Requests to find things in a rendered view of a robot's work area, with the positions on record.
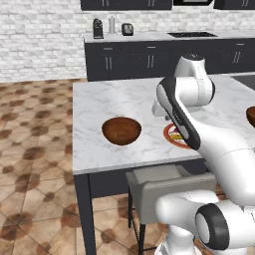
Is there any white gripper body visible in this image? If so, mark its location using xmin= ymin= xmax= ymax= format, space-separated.
xmin=151 ymin=98 xmax=169 ymax=118

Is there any red rimmed white plate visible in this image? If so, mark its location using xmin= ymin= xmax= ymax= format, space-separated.
xmin=162 ymin=123 xmax=194 ymax=150

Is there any brown wooden bowl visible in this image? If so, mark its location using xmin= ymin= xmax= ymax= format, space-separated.
xmin=245 ymin=106 xmax=255 ymax=129
xmin=101 ymin=116 xmax=142 ymax=146

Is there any marble top dining counter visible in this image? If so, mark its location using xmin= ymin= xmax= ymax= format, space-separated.
xmin=72 ymin=73 xmax=255 ymax=255

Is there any dark base cupboard run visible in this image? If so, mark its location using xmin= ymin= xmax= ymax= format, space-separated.
xmin=84 ymin=36 xmax=255 ymax=83

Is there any black hob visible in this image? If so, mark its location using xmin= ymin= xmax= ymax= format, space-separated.
xmin=166 ymin=31 xmax=219 ymax=39

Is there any grey upholstered chair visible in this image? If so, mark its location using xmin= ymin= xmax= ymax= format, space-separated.
xmin=126 ymin=164 xmax=219 ymax=255

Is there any black toaster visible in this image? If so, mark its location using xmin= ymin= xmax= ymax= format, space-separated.
xmin=121 ymin=22 xmax=135 ymax=37

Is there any dark grey sink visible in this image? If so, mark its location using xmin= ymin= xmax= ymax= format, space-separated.
xmin=231 ymin=74 xmax=255 ymax=92

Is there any white bottle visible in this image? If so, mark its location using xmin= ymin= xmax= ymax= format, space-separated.
xmin=108 ymin=15 xmax=117 ymax=35

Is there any black coffee machine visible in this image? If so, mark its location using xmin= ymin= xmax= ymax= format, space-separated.
xmin=92 ymin=18 xmax=105 ymax=40

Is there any black extractor hood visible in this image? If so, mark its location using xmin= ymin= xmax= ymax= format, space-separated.
xmin=172 ymin=0 xmax=214 ymax=7

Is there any dark wall cupboard run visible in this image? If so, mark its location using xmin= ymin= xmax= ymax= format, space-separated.
xmin=213 ymin=0 xmax=255 ymax=11
xmin=80 ymin=0 xmax=173 ymax=11

